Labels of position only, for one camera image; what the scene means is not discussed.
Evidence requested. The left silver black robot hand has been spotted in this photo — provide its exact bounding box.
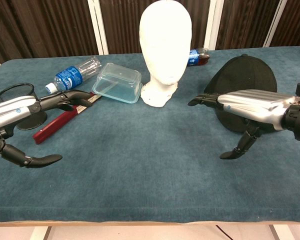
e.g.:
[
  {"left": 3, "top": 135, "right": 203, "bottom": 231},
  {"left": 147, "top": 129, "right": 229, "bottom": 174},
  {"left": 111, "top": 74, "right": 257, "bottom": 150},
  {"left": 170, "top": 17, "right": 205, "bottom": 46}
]
[{"left": 0, "top": 89, "right": 95, "bottom": 169}]

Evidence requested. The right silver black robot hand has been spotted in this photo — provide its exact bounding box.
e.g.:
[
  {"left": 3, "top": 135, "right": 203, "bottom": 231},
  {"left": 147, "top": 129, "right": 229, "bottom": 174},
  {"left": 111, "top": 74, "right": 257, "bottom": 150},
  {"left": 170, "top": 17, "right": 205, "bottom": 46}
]
[{"left": 187, "top": 89, "right": 300, "bottom": 160}]

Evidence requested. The black baseball cap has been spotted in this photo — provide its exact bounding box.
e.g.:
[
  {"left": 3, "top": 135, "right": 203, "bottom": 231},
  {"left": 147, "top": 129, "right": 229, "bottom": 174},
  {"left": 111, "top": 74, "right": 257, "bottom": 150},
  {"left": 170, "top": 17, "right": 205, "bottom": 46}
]
[{"left": 203, "top": 53, "right": 278, "bottom": 133}]

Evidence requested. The white foam mannequin head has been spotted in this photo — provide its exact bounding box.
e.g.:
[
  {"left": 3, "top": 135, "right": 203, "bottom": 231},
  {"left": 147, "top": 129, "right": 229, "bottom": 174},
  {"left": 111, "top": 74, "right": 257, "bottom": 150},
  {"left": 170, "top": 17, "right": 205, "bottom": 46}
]
[{"left": 139, "top": 0, "right": 193, "bottom": 108}]

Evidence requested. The black mesh pen cup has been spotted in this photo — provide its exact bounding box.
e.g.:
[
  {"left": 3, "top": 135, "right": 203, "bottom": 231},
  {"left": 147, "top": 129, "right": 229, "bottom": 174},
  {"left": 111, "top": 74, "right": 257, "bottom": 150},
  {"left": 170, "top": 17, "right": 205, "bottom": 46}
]
[{"left": 0, "top": 83, "right": 48, "bottom": 131}]

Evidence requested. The red pen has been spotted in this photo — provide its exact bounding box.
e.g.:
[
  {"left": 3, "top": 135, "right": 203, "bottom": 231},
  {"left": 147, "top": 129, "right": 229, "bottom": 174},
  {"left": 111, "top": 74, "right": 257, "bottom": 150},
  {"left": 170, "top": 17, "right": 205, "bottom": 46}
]
[{"left": 32, "top": 92, "right": 102, "bottom": 145}]

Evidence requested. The clear blue-label water bottle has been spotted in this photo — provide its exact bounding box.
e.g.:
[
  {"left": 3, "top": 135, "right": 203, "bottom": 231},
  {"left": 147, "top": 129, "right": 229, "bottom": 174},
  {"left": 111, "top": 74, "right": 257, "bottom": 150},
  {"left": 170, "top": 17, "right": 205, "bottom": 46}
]
[{"left": 45, "top": 56, "right": 103, "bottom": 95}]

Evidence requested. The dark brown pleated curtain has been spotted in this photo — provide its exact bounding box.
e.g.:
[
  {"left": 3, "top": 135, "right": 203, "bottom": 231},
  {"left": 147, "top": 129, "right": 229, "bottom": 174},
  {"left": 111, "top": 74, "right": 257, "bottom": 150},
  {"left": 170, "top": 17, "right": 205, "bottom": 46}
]
[{"left": 0, "top": 0, "right": 300, "bottom": 65}]

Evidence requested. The clear plastic food container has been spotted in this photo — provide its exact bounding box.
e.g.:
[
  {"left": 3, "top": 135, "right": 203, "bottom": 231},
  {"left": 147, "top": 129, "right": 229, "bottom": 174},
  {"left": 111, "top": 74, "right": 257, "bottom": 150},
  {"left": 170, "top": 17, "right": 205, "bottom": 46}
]
[{"left": 92, "top": 62, "right": 143, "bottom": 105}]

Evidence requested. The blue table cloth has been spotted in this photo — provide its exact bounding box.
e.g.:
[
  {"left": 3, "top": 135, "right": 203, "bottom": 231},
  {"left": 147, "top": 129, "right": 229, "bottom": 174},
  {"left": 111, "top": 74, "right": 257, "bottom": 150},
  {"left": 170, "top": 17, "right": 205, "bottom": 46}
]
[{"left": 0, "top": 47, "right": 300, "bottom": 223}]

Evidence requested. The white metal table leg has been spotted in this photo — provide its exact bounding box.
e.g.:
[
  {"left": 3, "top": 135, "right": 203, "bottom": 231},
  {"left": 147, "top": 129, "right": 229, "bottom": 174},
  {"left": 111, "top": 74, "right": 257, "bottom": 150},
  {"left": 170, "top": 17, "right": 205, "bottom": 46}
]
[
  {"left": 268, "top": 224, "right": 291, "bottom": 240},
  {"left": 29, "top": 226, "right": 52, "bottom": 240}
]

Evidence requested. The thin dark floor cable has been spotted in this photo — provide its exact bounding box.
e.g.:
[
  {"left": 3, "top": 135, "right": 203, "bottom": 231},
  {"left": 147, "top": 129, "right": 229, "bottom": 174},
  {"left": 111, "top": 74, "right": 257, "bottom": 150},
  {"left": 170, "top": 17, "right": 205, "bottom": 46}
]
[{"left": 214, "top": 224, "right": 231, "bottom": 240}]

